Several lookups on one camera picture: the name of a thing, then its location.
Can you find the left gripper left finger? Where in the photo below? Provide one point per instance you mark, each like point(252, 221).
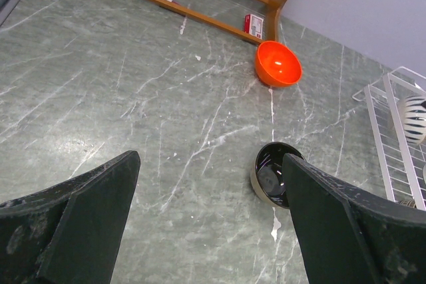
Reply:
point(70, 232)

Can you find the cream bowl patterned rim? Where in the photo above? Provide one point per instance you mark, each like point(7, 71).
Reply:
point(412, 114)

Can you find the small red white box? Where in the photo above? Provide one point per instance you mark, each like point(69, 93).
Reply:
point(253, 25)

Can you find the white wire dish rack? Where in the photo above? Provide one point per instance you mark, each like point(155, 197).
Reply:
point(402, 164)

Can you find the black glossy bowl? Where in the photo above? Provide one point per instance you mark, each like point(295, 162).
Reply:
point(266, 176)

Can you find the orange bowl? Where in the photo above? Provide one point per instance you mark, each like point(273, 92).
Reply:
point(276, 65)

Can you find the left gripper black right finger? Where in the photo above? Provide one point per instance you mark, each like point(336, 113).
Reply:
point(349, 235)

